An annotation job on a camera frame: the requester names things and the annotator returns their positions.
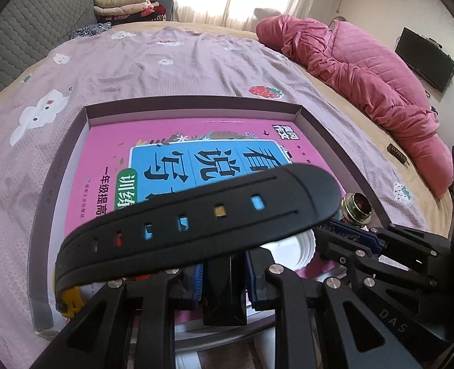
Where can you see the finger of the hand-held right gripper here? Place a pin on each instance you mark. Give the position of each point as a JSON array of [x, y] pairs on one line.
[[357, 236], [346, 255]]

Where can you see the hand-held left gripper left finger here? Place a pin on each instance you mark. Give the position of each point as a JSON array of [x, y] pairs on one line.
[[199, 284]]

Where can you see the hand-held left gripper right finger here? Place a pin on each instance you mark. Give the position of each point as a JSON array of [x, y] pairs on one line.
[[252, 276]]

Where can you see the white plastic lid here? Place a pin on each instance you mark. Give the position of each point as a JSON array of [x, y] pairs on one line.
[[300, 250]]

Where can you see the dark cardboard box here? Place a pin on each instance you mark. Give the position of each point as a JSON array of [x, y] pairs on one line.
[[59, 169]]

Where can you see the small metal lens part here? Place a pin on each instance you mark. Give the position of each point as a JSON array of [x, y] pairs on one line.
[[356, 209]]

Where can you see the pink book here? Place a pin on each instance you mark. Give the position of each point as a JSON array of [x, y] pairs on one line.
[[107, 153]]

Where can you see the pink quilt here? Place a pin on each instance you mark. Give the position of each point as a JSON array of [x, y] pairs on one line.
[[365, 69]]

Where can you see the black flat screen monitor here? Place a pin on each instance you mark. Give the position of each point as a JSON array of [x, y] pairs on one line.
[[423, 57]]

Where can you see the purple printed blanket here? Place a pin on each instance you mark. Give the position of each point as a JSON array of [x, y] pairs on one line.
[[173, 69]]

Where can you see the blue patterned cloth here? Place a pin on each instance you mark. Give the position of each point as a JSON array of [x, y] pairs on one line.
[[90, 30]]

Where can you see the stack of folded clothes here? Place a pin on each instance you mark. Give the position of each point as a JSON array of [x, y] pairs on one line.
[[123, 2]]

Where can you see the grey quilted headboard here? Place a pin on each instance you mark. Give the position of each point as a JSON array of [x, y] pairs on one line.
[[27, 27]]

